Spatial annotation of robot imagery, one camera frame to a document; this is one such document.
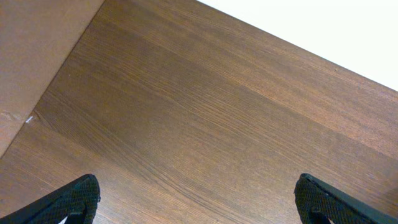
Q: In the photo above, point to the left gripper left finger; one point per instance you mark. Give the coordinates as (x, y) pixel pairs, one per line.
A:
(75, 202)

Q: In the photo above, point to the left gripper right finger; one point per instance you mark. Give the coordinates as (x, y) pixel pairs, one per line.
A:
(319, 202)

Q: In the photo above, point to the brown cardboard box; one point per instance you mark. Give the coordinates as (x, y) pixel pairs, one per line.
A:
(36, 38)

